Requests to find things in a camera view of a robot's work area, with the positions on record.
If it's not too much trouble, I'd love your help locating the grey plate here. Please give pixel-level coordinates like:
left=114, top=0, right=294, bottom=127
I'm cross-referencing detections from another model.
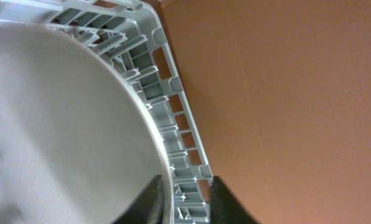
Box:
left=0, top=24, right=174, bottom=223

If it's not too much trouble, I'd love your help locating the grey dishwasher rack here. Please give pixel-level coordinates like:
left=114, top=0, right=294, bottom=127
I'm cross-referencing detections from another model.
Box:
left=0, top=0, right=213, bottom=223

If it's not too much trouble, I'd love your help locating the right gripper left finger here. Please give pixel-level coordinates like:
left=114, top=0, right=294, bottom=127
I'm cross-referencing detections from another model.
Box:
left=113, top=175, right=166, bottom=224

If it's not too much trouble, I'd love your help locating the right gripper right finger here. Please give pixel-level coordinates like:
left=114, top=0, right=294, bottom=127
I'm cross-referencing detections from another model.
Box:
left=210, top=176, right=260, bottom=224

